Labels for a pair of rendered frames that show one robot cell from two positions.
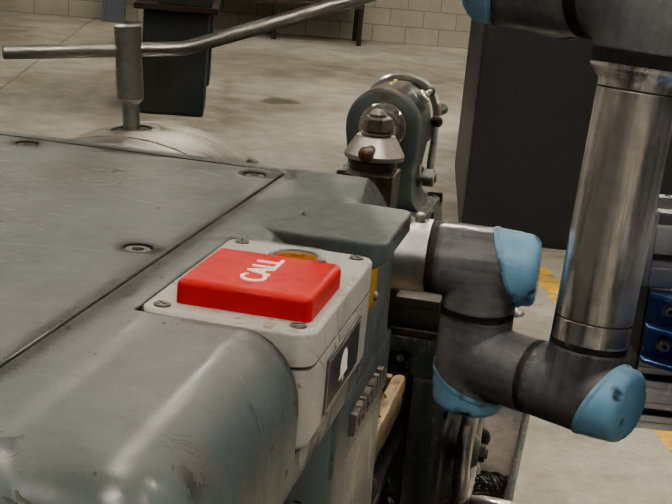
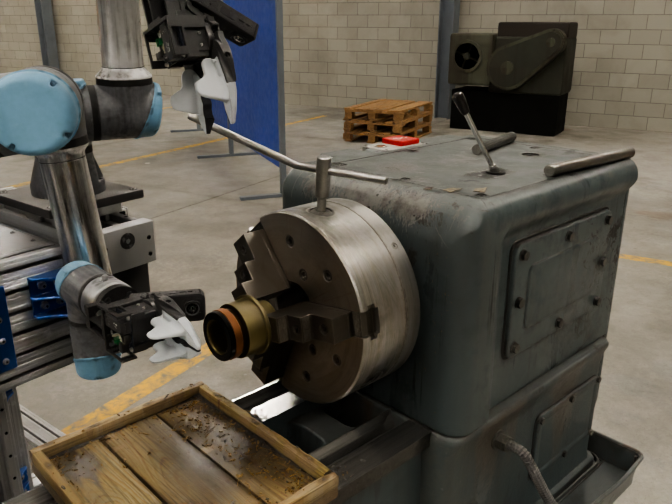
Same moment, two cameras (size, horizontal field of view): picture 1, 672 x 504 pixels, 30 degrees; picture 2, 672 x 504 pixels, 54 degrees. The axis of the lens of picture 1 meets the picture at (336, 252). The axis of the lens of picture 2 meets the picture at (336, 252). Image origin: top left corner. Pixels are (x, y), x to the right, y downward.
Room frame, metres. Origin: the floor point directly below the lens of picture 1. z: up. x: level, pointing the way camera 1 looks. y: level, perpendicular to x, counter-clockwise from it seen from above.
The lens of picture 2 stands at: (1.82, 0.77, 1.51)
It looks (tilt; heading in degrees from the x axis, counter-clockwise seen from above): 19 degrees down; 215
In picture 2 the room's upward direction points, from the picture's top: straight up
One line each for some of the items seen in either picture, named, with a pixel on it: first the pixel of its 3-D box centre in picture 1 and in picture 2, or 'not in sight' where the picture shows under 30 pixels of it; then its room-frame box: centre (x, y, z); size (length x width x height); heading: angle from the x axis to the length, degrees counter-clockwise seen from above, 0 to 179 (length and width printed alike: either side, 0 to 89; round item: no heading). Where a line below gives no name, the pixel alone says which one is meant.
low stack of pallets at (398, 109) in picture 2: not in sight; (389, 120); (-6.10, -3.94, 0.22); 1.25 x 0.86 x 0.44; 8
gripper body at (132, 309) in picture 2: not in sight; (130, 319); (1.26, 0.00, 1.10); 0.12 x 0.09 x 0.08; 79
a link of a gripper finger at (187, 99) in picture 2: not in sight; (189, 102); (1.14, 0.03, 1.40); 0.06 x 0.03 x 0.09; 169
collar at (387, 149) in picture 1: (375, 146); not in sight; (1.62, -0.04, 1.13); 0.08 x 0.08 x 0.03
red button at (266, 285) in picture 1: (261, 291); (400, 142); (0.53, 0.03, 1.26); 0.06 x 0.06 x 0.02; 79
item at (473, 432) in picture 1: (456, 429); not in sight; (1.62, -0.19, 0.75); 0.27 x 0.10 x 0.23; 169
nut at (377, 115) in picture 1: (377, 122); not in sight; (1.62, -0.04, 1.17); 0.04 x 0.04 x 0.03
